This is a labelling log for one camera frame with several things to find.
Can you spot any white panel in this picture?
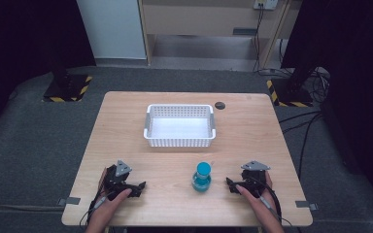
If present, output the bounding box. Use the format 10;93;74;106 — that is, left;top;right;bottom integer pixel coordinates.
76;0;148;60

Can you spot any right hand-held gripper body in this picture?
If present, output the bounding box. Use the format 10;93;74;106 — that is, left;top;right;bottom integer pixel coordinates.
240;160;272;199

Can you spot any blue flask bottle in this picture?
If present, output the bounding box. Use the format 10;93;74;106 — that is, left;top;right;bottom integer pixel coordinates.
191;161;213;193

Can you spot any white perforated plastic basket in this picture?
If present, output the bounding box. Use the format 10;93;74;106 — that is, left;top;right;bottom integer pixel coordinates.
143;103;217;149

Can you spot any person's left hand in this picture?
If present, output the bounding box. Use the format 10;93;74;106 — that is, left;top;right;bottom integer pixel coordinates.
96;167;133;217

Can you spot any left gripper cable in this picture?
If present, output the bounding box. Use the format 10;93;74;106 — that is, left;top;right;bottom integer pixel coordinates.
78;190;116;229

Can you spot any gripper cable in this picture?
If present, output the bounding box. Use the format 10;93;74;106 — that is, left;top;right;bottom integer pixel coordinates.
251;176;293;227
78;190;116;229

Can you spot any black curtain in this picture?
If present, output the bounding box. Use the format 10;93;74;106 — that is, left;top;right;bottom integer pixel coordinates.
281;0;373;203
0;0;97;142

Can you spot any black stand with striped base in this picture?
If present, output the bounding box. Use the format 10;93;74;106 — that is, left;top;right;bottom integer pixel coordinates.
266;66;317;108
42;48;93;103

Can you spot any black floor cable bundle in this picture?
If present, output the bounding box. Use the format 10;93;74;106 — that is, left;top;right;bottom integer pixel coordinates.
305;66;332;105

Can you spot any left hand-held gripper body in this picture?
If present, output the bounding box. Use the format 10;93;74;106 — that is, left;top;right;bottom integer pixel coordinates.
104;159;134;197

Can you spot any black cable from socket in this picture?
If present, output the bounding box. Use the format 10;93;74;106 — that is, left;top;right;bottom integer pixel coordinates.
253;7;266;73

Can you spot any person's right hand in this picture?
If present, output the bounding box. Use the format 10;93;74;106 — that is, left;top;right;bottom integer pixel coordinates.
235;172;278;217

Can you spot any white power socket strip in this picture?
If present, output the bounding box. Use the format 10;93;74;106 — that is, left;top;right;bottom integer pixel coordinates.
253;0;279;11

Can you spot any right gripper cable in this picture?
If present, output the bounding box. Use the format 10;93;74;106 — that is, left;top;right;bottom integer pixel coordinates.
251;176;293;227

